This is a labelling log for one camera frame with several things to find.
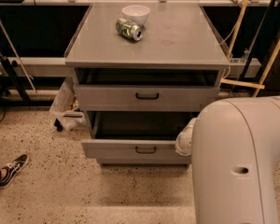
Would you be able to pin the crushed green soda can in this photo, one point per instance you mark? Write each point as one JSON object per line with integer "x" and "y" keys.
{"x": 129, "y": 29}

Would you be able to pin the black and white sneaker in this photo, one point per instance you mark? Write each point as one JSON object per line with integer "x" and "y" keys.
{"x": 11, "y": 169}

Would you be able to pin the clear plastic bag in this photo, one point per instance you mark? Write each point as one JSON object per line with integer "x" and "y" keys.
{"x": 65, "y": 108}

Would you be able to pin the black tripod stand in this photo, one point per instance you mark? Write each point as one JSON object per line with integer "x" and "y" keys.
{"x": 14, "y": 78}

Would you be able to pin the grey top drawer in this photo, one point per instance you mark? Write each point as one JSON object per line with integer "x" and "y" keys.
{"x": 144, "y": 98}

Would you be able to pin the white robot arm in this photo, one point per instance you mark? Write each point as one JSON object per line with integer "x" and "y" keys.
{"x": 234, "y": 145}

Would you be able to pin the grey drawer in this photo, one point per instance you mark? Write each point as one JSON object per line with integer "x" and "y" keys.
{"x": 135, "y": 137}
{"x": 144, "y": 98}

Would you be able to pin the white bowl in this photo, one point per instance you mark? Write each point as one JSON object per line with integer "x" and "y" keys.
{"x": 136, "y": 13}

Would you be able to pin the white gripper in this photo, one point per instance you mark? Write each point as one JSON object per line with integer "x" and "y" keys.
{"x": 185, "y": 139}

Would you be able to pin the grey drawer cabinet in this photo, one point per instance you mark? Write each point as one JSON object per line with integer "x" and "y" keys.
{"x": 178, "y": 49}

